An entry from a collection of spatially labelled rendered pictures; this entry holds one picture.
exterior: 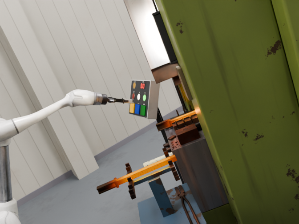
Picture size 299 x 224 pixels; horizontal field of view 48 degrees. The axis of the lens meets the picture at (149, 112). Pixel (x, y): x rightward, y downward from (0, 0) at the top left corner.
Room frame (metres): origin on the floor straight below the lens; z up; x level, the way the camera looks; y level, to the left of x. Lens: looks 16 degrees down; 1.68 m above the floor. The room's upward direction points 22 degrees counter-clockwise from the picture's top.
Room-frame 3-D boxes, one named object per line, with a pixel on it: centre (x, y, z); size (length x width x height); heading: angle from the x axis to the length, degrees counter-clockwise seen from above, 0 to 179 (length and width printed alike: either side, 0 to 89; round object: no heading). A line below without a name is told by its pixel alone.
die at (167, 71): (1.95, -0.31, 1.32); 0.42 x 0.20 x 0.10; 87
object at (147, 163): (2.31, -0.03, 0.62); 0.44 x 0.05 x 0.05; 87
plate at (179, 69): (1.64, -0.22, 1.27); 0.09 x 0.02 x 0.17; 177
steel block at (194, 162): (1.90, -0.32, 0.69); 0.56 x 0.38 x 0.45; 87
